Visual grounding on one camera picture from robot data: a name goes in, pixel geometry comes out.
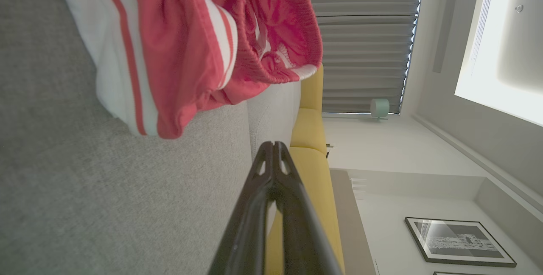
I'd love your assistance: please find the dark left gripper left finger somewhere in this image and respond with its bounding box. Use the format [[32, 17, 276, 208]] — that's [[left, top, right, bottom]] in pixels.
[[208, 141, 276, 275]]

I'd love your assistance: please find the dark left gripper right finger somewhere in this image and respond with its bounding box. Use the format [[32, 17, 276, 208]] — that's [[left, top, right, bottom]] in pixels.
[[273, 141, 344, 275]]

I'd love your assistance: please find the red white basketball jersey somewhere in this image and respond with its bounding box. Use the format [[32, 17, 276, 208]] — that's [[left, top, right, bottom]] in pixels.
[[52, 0, 324, 140]]

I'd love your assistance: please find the yellow sofa back cushion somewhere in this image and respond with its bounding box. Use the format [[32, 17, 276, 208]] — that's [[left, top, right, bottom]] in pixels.
[[290, 108, 328, 156], [299, 64, 324, 112], [265, 146, 345, 275]]

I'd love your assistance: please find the small grey sofa seat cushion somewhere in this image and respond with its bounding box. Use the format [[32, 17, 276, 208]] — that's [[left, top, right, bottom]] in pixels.
[[247, 80, 302, 161]]

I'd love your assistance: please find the mint green lamp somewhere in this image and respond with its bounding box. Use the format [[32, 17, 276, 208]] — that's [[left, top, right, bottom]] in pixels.
[[370, 98, 390, 121]]

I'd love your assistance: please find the black framed picture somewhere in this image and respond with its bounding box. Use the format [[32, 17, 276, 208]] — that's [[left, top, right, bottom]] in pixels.
[[404, 217, 517, 268]]

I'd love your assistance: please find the grey pleated curtain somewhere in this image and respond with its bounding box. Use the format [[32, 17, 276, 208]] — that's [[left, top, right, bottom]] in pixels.
[[282, 0, 425, 115]]

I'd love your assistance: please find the brown wooden wall ledge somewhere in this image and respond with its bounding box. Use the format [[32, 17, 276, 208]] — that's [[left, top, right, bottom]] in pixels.
[[330, 169, 378, 275]]

